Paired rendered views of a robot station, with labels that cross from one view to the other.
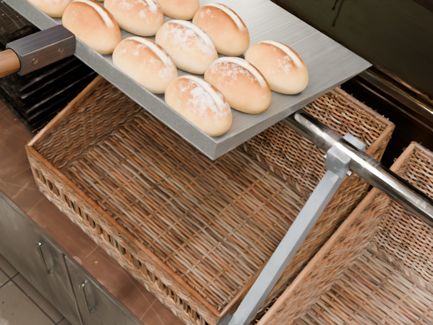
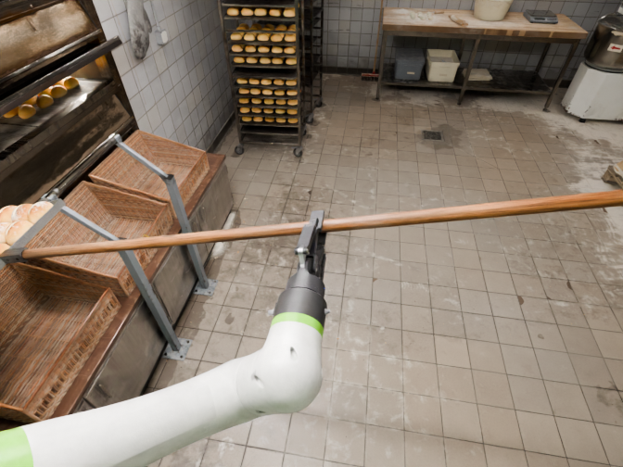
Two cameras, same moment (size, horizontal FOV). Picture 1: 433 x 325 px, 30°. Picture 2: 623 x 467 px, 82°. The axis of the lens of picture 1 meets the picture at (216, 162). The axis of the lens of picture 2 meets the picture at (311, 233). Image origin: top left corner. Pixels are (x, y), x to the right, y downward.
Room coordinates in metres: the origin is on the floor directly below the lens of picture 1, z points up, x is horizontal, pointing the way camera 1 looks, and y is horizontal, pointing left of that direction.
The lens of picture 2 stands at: (0.44, 1.34, 2.06)
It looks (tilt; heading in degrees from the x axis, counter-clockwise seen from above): 44 degrees down; 235
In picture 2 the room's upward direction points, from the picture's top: straight up
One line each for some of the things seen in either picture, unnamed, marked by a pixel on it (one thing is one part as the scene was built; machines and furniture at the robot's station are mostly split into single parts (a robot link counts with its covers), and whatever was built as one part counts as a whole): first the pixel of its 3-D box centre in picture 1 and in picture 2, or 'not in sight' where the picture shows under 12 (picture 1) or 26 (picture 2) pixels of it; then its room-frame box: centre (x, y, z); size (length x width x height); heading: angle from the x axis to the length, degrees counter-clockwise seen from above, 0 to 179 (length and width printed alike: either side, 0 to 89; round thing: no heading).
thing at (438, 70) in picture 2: not in sight; (440, 65); (-3.73, -1.72, 0.35); 0.50 x 0.36 x 0.24; 48
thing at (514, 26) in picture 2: not in sight; (464, 58); (-3.93, -1.53, 0.45); 2.20 x 0.80 x 0.90; 136
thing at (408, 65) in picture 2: not in sight; (408, 63); (-3.43, -2.01, 0.35); 0.50 x 0.36 x 0.24; 46
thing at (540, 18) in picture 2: not in sight; (540, 17); (-4.49, -1.07, 0.94); 0.32 x 0.30 x 0.07; 46
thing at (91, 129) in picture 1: (203, 158); (21, 334); (0.99, 0.03, 0.72); 0.56 x 0.49 x 0.28; 46
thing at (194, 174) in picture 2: not in sight; (155, 171); (0.17, -0.83, 0.72); 0.56 x 0.49 x 0.28; 45
